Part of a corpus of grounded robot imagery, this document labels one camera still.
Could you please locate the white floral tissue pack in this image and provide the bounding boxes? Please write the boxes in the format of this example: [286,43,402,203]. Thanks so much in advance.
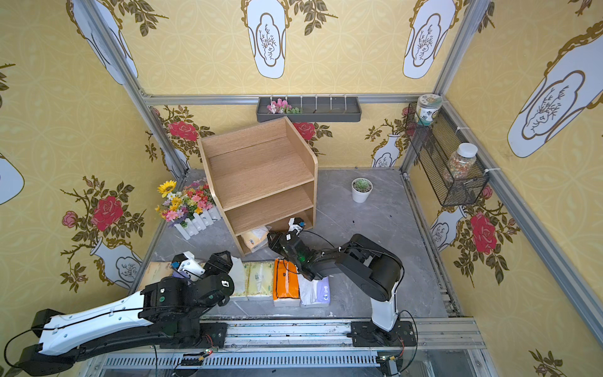
[229,257,250,301]

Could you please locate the purple tissue pack bottom shelf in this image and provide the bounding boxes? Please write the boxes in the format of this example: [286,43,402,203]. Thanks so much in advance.
[298,277,331,308]

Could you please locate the purple Vinda tissue pack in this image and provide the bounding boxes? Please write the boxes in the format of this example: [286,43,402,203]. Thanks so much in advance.
[171,266,190,280]

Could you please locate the yellow floral tissue pack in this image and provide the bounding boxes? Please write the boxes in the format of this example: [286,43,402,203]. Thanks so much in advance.
[246,261,275,301]

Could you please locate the orange white tissue box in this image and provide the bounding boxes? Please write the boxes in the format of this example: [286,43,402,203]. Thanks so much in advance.
[273,259,301,307]

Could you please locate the orange cream tissue pack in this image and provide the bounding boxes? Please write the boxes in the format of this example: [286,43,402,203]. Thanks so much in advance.
[137,262,173,291]

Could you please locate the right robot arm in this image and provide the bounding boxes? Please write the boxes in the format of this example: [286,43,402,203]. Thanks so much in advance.
[268,231,404,331]

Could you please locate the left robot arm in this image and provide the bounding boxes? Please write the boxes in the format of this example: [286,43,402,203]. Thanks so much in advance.
[10,251,235,376]

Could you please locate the orange tissue pack bottom shelf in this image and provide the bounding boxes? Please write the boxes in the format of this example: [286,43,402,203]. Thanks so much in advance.
[241,226,270,252]

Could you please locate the wooden shelf unit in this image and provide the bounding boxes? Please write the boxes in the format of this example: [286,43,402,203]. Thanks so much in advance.
[198,117,318,256]

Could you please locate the artificial flowers white fence planter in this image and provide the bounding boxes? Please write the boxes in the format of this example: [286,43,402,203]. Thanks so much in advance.
[155,178,221,240]

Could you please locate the small potted cactus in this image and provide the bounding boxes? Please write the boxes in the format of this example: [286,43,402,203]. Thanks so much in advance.
[351,178,373,204]

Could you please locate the pink flowers in tray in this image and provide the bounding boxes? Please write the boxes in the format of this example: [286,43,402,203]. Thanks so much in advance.
[266,98,301,114]

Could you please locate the glass jar white lid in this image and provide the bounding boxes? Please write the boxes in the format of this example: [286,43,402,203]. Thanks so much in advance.
[444,142,478,183]

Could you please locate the printed jar on basket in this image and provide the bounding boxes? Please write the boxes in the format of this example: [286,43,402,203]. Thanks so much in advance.
[415,94,443,127]

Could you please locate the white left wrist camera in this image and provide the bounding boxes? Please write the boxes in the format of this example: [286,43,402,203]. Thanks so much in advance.
[171,251,205,283]

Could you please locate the metal base rail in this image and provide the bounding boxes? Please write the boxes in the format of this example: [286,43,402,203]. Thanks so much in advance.
[82,315,498,376]

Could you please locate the grey wall tray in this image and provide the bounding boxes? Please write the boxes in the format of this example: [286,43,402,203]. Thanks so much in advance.
[256,95,362,123]

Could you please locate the black wire wall basket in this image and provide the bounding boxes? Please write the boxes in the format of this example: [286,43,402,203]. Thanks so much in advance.
[411,110,489,207]

